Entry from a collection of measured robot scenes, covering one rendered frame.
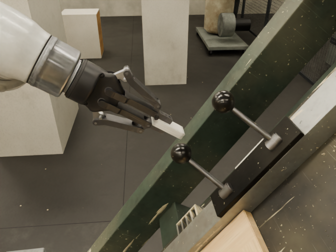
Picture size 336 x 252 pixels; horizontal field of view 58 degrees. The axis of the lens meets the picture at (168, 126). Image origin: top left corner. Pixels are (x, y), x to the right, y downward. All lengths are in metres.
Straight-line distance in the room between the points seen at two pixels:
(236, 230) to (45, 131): 2.54
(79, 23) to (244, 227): 4.92
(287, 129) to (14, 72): 0.43
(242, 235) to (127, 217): 0.42
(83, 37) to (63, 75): 4.82
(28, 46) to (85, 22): 4.75
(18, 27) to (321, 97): 0.46
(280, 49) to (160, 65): 3.51
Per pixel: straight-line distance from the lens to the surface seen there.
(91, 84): 0.52
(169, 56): 4.11
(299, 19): 0.69
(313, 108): 0.51
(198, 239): 0.59
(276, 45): 0.68
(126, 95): 0.56
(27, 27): 0.52
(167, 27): 4.00
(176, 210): 0.83
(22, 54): 0.51
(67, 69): 0.51
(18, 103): 2.87
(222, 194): 0.54
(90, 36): 5.30
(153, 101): 0.56
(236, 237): 0.55
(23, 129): 2.99
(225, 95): 0.48
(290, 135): 0.50
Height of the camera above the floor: 1.76
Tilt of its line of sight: 32 degrees down
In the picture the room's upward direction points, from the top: straight up
